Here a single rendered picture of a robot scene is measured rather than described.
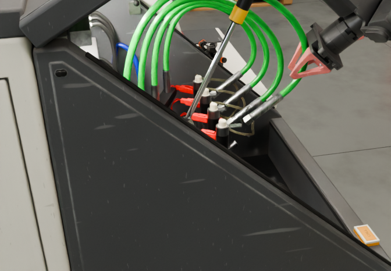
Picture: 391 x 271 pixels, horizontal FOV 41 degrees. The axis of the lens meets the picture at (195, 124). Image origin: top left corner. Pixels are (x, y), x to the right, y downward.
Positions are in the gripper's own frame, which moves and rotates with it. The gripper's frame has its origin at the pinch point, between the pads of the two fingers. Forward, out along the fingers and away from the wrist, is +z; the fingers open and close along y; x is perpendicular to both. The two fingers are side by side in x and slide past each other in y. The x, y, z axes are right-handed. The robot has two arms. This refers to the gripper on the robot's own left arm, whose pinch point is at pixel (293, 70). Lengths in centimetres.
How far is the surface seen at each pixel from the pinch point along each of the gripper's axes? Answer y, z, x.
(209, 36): -85, 43, 18
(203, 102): -7.4, 23.3, -3.7
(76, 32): 31, 4, -45
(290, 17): -0.8, -7.5, -9.8
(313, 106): -193, 82, 158
